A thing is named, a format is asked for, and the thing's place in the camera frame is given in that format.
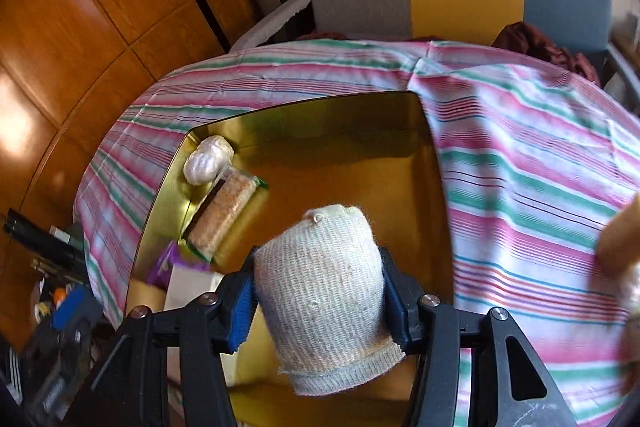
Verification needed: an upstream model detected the purple packet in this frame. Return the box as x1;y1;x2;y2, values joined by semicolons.
147;241;211;288

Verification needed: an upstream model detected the yellow sponge block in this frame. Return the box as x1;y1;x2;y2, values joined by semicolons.
597;194;640;288

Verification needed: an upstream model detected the dark red cloth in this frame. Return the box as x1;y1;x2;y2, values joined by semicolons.
492;22;601;85

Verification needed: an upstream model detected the wooden wardrobe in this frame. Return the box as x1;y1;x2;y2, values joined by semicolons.
0;0;261;348

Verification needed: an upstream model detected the white padded armrest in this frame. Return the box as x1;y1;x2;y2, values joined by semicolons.
230;0;312;52

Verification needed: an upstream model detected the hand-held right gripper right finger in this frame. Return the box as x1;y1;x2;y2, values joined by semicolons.
377;247;576;427

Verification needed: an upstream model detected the striped tablecloth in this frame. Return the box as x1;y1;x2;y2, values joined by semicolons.
73;38;640;425

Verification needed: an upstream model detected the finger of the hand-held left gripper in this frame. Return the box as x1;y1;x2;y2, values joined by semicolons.
52;285;103;330

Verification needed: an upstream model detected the black stand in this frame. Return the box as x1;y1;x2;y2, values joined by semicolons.
4;209;86;280

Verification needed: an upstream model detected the gold metal tin tray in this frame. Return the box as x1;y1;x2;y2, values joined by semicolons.
125;91;455;427

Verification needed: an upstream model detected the green biscuit packet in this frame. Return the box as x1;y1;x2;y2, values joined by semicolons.
181;172;271;264

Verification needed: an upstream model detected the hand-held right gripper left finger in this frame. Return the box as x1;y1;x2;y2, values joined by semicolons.
62;247;258;427

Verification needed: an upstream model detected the white carton box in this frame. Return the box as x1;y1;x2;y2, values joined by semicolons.
164;264;226;313

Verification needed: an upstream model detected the white ball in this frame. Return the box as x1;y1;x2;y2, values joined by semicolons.
184;135;235;184

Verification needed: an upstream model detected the grey metal armrest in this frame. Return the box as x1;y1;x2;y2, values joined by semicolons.
602;44;640;108

